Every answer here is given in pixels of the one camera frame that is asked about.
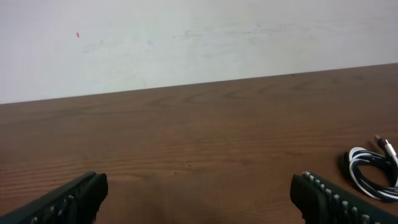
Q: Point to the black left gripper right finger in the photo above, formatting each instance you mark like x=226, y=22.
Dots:
x=322, y=202

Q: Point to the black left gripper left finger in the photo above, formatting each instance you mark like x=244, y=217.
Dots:
x=78, y=201

